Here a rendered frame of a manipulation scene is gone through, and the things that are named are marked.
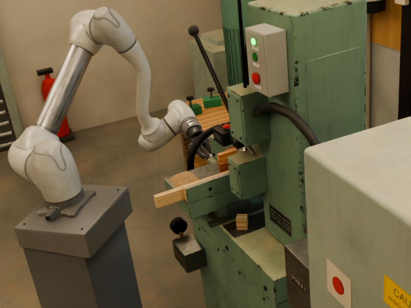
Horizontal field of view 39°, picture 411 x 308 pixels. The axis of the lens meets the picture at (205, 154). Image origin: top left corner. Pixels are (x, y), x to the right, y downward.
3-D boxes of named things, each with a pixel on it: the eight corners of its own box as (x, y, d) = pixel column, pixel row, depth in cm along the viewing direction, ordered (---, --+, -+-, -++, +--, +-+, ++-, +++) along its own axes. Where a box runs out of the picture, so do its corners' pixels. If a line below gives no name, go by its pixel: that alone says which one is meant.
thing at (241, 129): (254, 128, 169) (250, 80, 163) (271, 139, 162) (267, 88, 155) (229, 136, 166) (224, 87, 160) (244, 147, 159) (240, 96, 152)
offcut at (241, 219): (236, 230, 186) (235, 219, 184) (238, 224, 189) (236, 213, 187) (247, 230, 185) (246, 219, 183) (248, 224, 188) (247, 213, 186)
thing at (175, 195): (299, 156, 205) (299, 146, 203) (303, 158, 203) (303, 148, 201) (155, 206, 185) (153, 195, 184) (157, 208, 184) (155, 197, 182)
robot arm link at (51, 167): (55, 208, 221) (38, 157, 211) (33, 195, 233) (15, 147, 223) (90, 187, 230) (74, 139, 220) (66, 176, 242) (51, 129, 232)
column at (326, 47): (323, 207, 192) (316, -14, 160) (367, 239, 173) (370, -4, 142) (264, 230, 184) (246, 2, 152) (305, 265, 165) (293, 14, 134)
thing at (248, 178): (255, 182, 179) (252, 147, 174) (268, 191, 174) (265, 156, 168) (229, 191, 176) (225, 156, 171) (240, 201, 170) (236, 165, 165)
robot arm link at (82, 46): (18, 178, 227) (-6, 165, 242) (51, 189, 239) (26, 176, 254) (96, 2, 234) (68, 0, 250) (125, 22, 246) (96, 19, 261)
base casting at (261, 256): (293, 180, 228) (292, 159, 224) (397, 252, 180) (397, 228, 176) (191, 217, 213) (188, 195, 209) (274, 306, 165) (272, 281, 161)
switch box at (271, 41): (268, 82, 154) (264, 22, 147) (289, 91, 145) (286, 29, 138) (248, 87, 152) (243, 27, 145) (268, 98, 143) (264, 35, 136)
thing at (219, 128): (240, 127, 218) (239, 113, 216) (255, 137, 209) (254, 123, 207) (210, 137, 214) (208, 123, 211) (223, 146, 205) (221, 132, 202)
